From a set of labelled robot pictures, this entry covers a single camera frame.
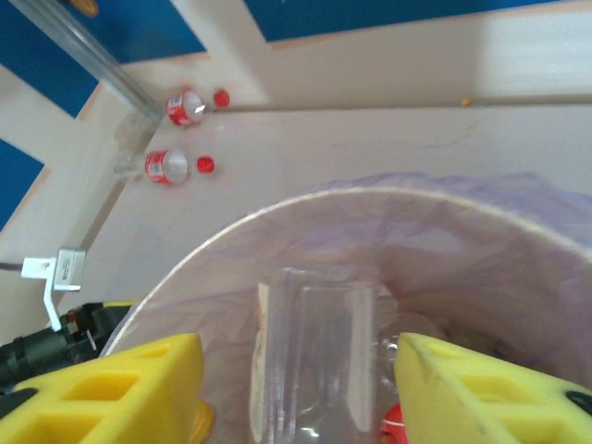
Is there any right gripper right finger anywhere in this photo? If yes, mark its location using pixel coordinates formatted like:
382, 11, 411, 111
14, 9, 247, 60
397, 331, 592, 444

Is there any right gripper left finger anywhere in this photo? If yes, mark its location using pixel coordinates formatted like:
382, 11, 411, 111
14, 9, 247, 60
0, 332, 205, 444

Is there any red label plastic bottle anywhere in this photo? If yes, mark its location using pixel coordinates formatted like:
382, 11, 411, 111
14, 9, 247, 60
113, 148, 217, 186
378, 401, 409, 444
165, 89, 231, 129

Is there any beige label green band bottle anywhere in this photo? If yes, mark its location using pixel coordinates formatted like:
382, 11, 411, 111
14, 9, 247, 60
249, 265, 403, 444

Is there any white bin with liner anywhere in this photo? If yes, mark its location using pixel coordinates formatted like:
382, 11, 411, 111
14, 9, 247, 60
99, 170, 592, 444

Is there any white plastic waste bin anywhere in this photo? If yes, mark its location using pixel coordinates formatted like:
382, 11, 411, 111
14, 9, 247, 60
99, 187, 592, 444

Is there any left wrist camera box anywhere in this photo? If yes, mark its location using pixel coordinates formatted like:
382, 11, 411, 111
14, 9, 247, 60
21, 248, 89, 332

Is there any aluminium frame post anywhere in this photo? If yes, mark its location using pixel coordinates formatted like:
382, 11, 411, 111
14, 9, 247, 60
13, 0, 164, 126

